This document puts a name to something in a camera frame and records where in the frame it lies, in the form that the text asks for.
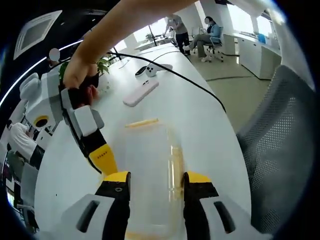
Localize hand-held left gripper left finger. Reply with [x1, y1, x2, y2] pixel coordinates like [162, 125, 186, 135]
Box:
[60, 171, 132, 240]

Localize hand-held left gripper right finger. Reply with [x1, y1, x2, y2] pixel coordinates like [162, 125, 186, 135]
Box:
[183, 171, 255, 240]

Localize clear plastic buckle box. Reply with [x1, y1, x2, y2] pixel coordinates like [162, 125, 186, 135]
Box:
[123, 117, 188, 238]

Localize person's right hand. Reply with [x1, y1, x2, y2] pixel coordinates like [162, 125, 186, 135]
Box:
[61, 53, 101, 108]

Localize long curved ceiling light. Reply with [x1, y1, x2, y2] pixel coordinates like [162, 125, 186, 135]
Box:
[0, 39, 84, 109]

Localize white plant pot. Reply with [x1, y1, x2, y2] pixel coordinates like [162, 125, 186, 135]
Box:
[96, 73, 113, 95]

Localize green potted plant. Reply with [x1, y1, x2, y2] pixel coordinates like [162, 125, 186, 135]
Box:
[59, 55, 113, 76]

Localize ceiling air conditioner unit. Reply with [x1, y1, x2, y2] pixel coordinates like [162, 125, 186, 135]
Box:
[12, 10, 63, 61]

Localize pink phone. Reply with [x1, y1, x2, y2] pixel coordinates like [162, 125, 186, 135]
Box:
[122, 79, 160, 108]

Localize small black device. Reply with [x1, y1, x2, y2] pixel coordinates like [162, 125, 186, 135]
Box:
[134, 66, 149, 77]

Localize white game controller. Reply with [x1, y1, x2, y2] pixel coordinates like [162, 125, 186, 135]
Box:
[145, 63, 174, 78]

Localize grey office chair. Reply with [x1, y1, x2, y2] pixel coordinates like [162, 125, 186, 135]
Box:
[235, 64, 316, 236]

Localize white office desk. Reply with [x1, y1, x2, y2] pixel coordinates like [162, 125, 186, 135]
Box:
[222, 33, 283, 81]

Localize long black cable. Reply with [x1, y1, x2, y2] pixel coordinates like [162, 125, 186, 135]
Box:
[106, 52, 228, 113]

